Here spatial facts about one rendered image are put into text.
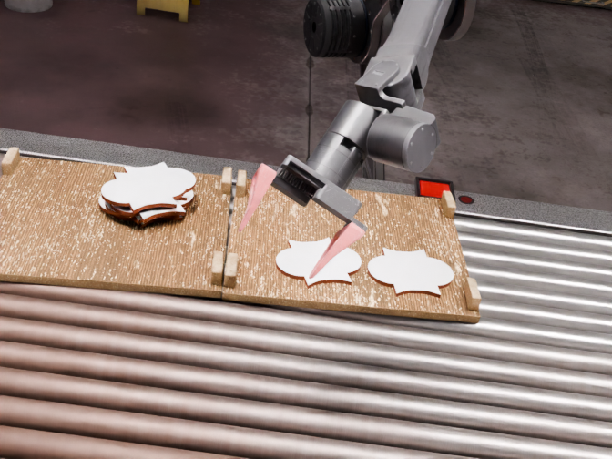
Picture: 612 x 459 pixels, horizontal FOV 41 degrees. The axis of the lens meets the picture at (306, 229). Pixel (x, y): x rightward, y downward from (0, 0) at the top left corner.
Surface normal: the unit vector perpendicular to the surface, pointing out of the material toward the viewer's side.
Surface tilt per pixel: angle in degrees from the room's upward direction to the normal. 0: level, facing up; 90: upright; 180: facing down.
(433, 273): 0
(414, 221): 0
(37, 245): 0
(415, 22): 22
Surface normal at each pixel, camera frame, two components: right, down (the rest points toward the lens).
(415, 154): 0.73, 0.29
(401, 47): -0.23, -0.71
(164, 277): 0.12, -0.82
